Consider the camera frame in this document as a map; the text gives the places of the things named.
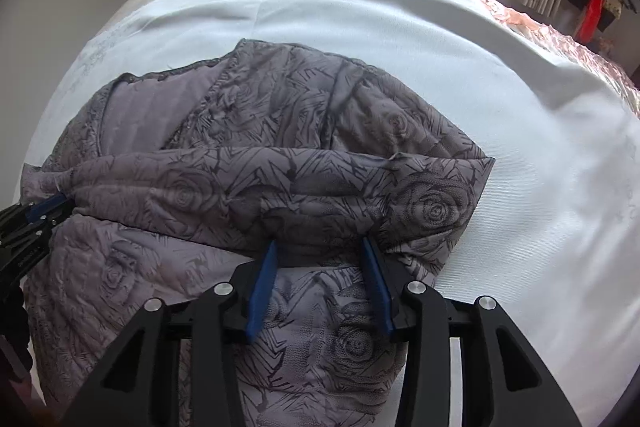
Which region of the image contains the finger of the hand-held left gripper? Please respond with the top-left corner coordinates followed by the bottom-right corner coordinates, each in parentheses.
top-left (0, 193), bottom-right (69, 243)
top-left (0, 227), bottom-right (55, 288)

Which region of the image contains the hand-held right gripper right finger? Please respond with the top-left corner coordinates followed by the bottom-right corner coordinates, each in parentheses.
top-left (361, 236), bottom-right (583, 427)

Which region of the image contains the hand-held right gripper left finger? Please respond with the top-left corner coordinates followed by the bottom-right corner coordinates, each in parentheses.
top-left (60, 239), bottom-right (280, 427)

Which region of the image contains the grey rose-print quilted garment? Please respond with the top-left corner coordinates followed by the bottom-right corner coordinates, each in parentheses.
top-left (20, 38), bottom-right (496, 427)

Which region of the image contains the bed with white sheet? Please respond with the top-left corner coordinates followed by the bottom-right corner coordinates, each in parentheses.
top-left (20, 0), bottom-right (640, 427)

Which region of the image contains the pink floral blanket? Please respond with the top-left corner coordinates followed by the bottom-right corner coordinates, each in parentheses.
top-left (477, 0), bottom-right (640, 118)

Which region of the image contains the red hanging item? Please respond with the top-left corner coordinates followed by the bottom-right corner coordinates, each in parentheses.
top-left (580, 0), bottom-right (604, 44)

